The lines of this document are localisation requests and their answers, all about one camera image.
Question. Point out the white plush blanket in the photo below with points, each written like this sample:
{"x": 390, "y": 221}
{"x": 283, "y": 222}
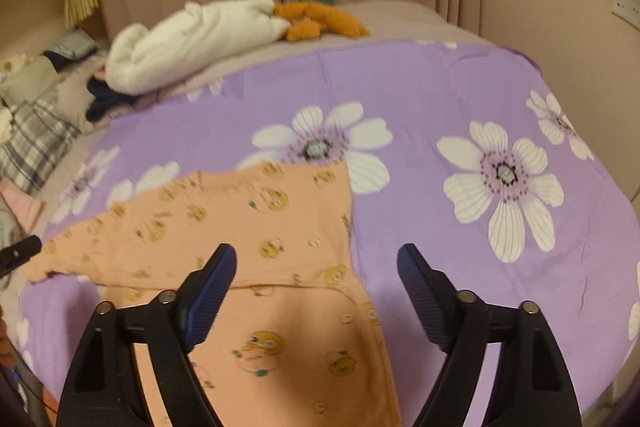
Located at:
{"x": 200, "y": 37}

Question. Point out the grey quilted pillow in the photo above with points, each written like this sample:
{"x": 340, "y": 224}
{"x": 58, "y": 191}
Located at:
{"x": 30, "y": 79}

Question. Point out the orange plush toy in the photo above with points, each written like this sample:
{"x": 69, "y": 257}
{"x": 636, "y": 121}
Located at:
{"x": 325, "y": 17}

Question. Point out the plaid cloth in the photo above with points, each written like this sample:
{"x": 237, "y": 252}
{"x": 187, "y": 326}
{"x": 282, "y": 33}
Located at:
{"x": 35, "y": 142}

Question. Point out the white wall socket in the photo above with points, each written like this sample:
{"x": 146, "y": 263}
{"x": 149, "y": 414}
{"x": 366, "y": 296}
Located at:
{"x": 627, "y": 9}

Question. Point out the blue checked folded cloth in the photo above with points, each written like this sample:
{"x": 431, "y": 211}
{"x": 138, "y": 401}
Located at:
{"x": 72, "y": 44}

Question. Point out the pink cloth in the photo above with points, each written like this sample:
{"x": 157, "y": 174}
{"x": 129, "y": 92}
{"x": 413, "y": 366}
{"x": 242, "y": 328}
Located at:
{"x": 22, "y": 204}

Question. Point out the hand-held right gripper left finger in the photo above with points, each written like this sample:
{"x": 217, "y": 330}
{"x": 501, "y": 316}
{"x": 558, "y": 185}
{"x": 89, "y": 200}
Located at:
{"x": 212, "y": 292}

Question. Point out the dark navy cloth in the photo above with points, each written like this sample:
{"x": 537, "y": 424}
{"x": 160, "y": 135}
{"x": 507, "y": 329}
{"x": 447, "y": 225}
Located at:
{"x": 105, "y": 102}

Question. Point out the purple floral blanket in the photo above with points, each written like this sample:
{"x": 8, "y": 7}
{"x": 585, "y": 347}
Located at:
{"x": 425, "y": 107}

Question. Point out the orange printed baby garment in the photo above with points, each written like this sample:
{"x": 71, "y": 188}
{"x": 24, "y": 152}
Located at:
{"x": 280, "y": 227}

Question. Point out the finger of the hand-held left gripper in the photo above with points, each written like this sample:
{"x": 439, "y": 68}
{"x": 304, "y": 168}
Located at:
{"x": 20, "y": 253}

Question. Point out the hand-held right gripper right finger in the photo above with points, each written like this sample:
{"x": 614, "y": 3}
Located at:
{"x": 422, "y": 292}

